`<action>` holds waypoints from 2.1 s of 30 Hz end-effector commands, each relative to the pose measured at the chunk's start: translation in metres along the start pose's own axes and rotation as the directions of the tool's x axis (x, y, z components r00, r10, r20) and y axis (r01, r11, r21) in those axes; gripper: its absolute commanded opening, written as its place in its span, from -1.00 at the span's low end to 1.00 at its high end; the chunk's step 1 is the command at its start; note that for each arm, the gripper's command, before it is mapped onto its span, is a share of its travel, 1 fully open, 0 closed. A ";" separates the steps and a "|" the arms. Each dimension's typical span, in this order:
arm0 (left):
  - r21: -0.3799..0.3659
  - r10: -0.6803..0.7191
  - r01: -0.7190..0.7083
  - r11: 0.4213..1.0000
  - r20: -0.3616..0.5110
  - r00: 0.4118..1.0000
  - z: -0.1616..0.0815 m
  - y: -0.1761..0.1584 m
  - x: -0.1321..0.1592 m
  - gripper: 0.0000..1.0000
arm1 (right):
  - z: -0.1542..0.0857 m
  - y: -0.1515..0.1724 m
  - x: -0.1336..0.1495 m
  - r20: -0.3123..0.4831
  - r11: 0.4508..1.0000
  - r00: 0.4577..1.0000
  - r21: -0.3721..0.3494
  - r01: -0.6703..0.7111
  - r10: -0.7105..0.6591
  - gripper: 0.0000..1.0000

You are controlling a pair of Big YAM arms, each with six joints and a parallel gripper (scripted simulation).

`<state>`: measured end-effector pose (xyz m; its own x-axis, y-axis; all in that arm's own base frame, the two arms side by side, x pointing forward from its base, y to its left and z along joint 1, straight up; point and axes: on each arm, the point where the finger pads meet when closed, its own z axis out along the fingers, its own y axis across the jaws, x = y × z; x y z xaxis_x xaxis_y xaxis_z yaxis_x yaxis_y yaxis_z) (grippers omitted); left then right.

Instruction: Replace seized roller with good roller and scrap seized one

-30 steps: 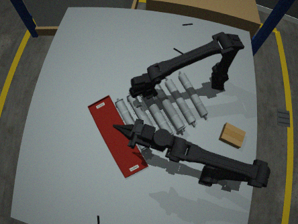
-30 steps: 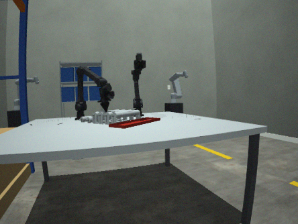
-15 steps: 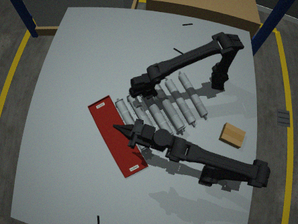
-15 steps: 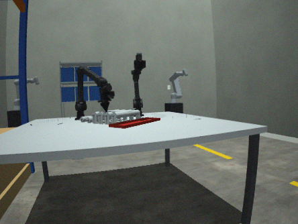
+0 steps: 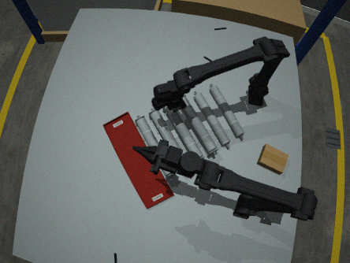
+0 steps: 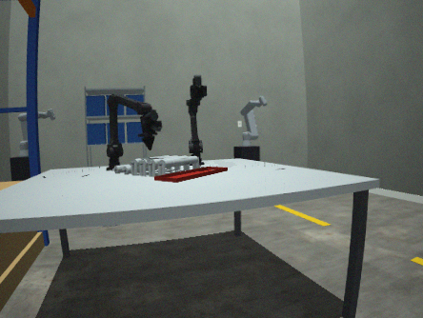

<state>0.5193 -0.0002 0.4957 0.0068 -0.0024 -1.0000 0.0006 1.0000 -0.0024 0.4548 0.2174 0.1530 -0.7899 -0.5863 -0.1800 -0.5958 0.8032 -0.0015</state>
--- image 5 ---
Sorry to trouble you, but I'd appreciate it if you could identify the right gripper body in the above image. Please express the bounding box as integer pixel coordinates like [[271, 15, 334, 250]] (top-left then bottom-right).
[[167, 98, 187, 113]]

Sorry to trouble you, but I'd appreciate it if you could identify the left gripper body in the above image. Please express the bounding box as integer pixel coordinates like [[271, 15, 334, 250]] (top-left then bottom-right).
[[150, 139, 169, 175]]

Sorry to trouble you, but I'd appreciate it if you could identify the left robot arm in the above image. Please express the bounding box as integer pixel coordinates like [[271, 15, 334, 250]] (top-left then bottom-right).
[[158, 146, 318, 220]]

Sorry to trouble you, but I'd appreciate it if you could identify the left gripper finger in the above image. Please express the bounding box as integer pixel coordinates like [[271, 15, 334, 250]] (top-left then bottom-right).
[[133, 147, 154, 164], [133, 146, 157, 154]]

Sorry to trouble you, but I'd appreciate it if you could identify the brown cardboard box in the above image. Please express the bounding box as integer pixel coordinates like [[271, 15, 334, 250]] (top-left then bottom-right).
[[257, 144, 289, 175]]

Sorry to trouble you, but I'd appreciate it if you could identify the red scrap tray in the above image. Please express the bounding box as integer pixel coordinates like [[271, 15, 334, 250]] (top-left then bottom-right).
[[103, 112, 173, 209]]

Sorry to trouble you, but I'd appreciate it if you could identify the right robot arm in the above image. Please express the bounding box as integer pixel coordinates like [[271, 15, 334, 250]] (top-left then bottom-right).
[[151, 36, 290, 111]]

